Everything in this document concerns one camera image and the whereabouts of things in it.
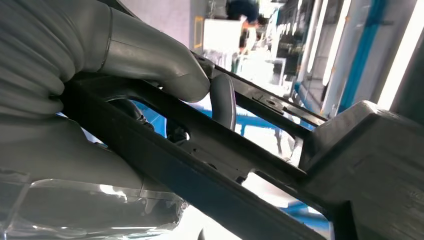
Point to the person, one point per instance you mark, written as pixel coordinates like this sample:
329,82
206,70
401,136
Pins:
243,11

